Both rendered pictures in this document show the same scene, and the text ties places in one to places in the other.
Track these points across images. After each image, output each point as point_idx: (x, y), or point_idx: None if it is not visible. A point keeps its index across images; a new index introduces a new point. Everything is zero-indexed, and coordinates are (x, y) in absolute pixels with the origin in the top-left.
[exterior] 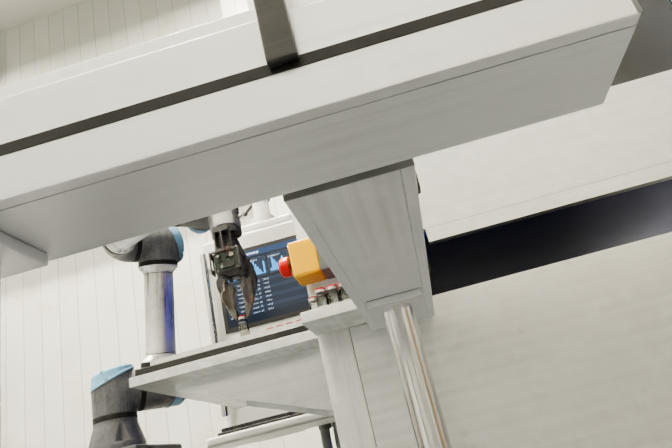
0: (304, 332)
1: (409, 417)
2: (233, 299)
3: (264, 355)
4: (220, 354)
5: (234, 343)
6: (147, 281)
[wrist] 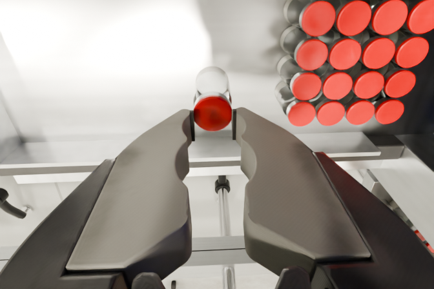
0: (356, 168)
1: (361, 174)
2: (181, 177)
3: None
4: (197, 175)
5: (219, 166)
6: None
